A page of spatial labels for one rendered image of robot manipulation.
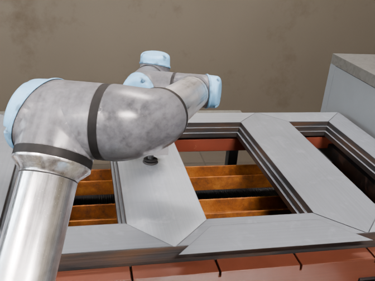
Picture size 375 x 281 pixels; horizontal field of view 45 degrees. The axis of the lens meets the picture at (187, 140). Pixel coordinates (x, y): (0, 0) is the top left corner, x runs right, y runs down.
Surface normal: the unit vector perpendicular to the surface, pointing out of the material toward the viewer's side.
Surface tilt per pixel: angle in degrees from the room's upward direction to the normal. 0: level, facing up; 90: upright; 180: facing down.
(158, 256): 90
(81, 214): 90
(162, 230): 0
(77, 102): 43
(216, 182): 90
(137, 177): 1
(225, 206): 90
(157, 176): 1
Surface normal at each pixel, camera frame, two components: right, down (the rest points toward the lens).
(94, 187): 0.21, 0.42
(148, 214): 0.07, -0.91
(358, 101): -0.98, 0.02
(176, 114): 0.84, -0.19
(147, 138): 0.55, 0.45
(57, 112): -0.09, -0.18
